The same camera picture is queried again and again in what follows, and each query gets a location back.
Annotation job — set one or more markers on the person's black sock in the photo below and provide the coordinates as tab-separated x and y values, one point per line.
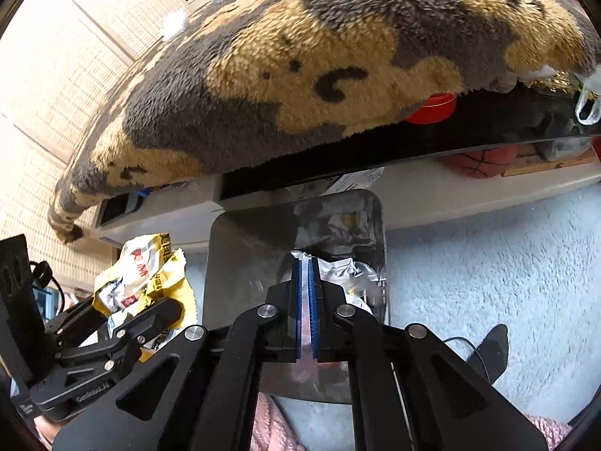
493	352

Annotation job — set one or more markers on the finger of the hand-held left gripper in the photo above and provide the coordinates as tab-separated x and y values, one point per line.
155	315
77	322

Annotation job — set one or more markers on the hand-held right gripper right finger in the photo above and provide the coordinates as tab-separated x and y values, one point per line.
314	310

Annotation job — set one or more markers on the grey tan printed fleece blanket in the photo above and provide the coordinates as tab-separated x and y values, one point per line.
281	80

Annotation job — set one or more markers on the yellow white snack wrapper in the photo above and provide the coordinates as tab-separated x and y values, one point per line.
141	268

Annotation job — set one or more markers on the orange basketball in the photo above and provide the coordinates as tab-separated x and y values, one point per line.
483	162

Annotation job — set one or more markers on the clear plastic bag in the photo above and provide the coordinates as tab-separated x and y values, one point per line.
589	105

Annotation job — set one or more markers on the grey low cabinet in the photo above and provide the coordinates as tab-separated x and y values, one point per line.
446	197

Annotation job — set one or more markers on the white printed paper sheet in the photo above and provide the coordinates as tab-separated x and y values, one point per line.
361	179

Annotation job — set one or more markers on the white cotton wad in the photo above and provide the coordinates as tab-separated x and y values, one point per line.
174	26

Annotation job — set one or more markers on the gold glitter decoration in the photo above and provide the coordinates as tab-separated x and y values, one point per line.
556	85

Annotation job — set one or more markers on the pale blue shaggy rug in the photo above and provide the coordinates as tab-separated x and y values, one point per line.
493	268

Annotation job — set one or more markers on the red plastic lid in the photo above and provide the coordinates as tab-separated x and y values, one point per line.
432	110

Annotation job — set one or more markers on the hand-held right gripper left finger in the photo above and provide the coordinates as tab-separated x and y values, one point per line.
299	310

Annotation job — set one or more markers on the wooden stick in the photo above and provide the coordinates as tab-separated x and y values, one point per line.
544	165

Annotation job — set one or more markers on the crumpled foil packet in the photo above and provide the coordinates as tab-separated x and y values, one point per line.
354	279

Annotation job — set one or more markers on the black glossy low table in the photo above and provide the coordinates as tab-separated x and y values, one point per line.
493	127

